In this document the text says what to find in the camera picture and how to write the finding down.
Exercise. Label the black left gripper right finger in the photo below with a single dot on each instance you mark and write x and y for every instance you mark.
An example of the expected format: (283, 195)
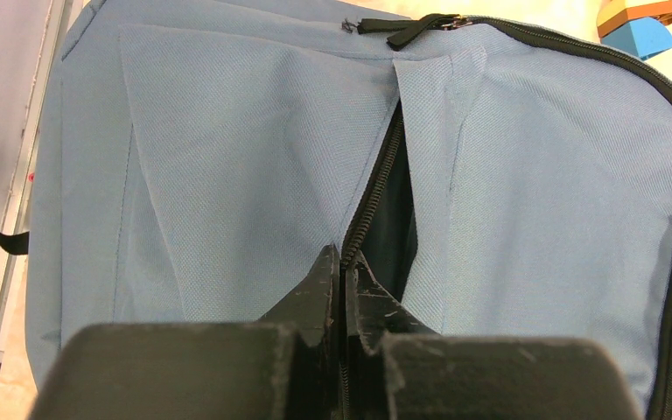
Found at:
(374, 319)

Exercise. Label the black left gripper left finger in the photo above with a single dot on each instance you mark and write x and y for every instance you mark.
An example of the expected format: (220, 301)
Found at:
(308, 363)

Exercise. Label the colourful sticky note stack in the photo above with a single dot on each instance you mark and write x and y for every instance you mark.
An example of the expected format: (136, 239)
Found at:
(637, 27)

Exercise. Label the blue grey student backpack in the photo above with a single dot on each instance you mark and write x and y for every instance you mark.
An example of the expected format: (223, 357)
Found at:
(501, 179)

